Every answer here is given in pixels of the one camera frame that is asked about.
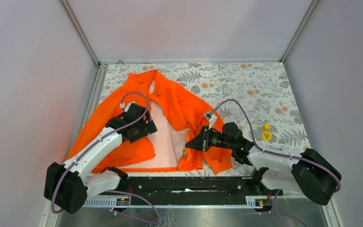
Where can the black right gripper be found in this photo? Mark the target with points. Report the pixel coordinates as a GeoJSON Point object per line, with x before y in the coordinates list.
{"type": "Point", "coordinates": [202, 142]}

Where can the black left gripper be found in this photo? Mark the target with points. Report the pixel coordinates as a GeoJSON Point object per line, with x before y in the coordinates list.
{"type": "Point", "coordinates": [148, 128]}

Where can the orange zip jacket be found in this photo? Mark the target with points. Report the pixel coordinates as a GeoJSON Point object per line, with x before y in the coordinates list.
{"type": "Point", "coordinates": [178, 115]}

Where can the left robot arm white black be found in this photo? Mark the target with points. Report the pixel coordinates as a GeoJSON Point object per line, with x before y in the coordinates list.
{"type": "Point", "coordinates": [70, 184]}

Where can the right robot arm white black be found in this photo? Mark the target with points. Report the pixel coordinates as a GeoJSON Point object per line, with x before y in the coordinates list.
{"type": "Point", "coordinates": [308, 173]}

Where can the yellow round tag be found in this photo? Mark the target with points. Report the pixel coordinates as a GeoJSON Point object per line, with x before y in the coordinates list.
{"type": "Point", "coordinates": [266, 135]}

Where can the small yellow cube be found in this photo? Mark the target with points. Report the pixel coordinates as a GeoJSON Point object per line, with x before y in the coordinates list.
{"type": "Point", "coordinates": [266, 127]}

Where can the floral patterned table mat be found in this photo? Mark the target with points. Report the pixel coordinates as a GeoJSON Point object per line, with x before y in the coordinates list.
{"type": "Point", "coordinates": [250, 94]}

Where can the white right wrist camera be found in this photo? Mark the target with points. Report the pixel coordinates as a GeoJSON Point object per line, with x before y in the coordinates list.
{"type": "Point", "coordinates": [211, 117]}

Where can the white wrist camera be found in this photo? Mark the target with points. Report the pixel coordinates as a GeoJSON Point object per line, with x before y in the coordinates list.
{"type": "Point", "coordinates": [125, 106]}
{"type": "Point", "coordinates": [211, 117]}

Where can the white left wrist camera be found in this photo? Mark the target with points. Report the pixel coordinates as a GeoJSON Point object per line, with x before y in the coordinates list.
{"type": "Point", "coordinates": [125, 106]}

